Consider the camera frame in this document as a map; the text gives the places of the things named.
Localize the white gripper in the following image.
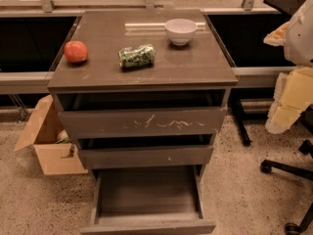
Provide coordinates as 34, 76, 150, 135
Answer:
263, 0, 313, 134

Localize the green crushed can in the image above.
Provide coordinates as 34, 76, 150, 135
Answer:
117, 44, 156, 69

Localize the grey top drawer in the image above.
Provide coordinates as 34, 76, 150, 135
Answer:
59, 107, 227, 139

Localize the grey drawer cabinet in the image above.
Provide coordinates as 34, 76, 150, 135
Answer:
48, 9, 237, 235

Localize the grey middle drawer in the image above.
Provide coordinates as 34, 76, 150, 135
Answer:
78, 146, 213, 169

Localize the grey open bottom drawer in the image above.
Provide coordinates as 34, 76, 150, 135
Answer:
80, 165, 215, 235

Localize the black side table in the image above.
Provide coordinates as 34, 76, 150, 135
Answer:
263, 0, 306, 17

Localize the black office chair base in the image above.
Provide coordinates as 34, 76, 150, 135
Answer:
259, 139, 313, 235

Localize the white bowl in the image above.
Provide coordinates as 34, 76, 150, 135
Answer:
164, 19, 198, 46

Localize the red apple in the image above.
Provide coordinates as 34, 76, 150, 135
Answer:
64, 41, 88, 63

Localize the cardboard box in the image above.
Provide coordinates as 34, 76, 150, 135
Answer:
15, 95, 88, 175

